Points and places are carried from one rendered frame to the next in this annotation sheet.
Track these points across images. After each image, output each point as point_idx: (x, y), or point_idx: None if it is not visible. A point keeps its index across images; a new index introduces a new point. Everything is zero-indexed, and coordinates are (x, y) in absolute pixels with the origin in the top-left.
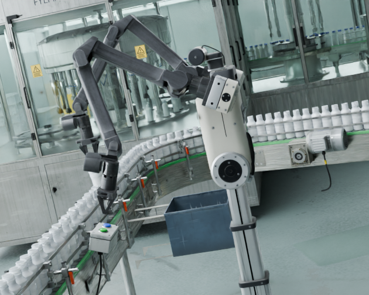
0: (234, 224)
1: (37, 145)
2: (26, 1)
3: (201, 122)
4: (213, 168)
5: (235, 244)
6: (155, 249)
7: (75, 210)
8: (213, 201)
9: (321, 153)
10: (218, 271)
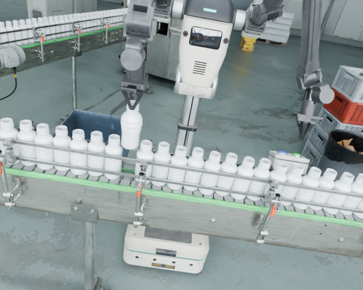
0: (193, 125)
1: None
2: None
3: (225, 46)
4: (216, 85)
5: (192, 140)
6: None
7: (252, 160)
8: (68, 126)
9: (13, 68)
10: None
